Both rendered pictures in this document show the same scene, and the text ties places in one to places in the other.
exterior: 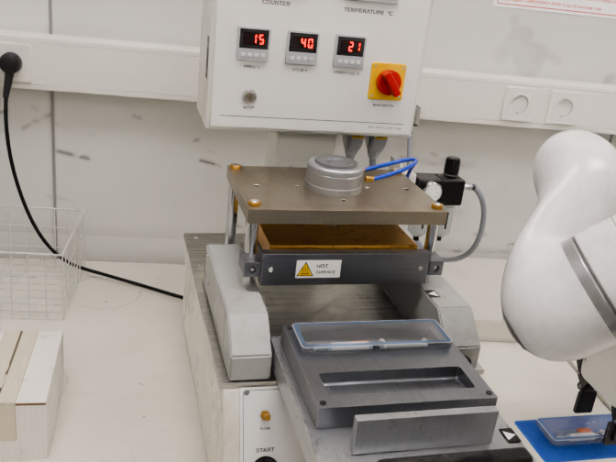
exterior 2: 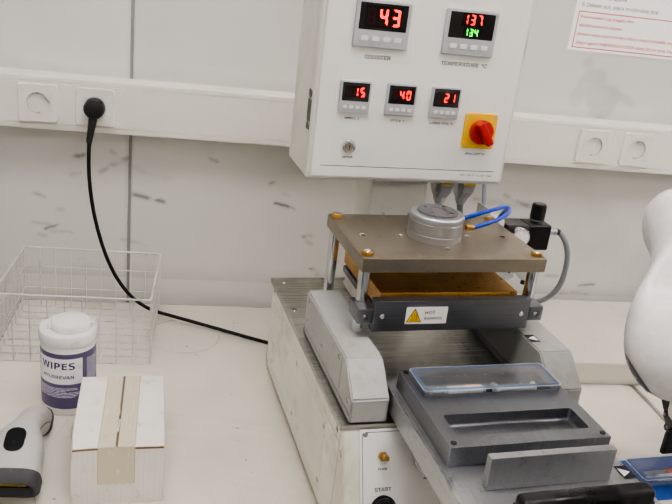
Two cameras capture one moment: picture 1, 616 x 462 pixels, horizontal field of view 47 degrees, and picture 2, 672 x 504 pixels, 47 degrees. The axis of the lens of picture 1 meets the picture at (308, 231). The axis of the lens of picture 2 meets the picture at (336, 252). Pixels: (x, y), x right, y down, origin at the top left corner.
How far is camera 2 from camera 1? 0.17 m
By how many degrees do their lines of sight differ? 1
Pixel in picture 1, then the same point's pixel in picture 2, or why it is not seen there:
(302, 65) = (399, 116)
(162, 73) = (243, 118)
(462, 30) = (537, 73)
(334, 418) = (464, 457)
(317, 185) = (421, 234)
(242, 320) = (360, 365)
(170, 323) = (254, 367)
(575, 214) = not seen: outside the picture
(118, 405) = (219, 449)
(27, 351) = (134, 396)
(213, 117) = (313, 167)
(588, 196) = not seen: outside the picture
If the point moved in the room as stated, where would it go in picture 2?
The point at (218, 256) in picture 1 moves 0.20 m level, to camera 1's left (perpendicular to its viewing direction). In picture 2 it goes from (322, 302) to (185, 286)
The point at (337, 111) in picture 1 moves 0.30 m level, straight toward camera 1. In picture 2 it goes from (431, 160) to (448, 219)
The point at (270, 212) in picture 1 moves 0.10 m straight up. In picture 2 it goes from (383, 261) to (394, 187)
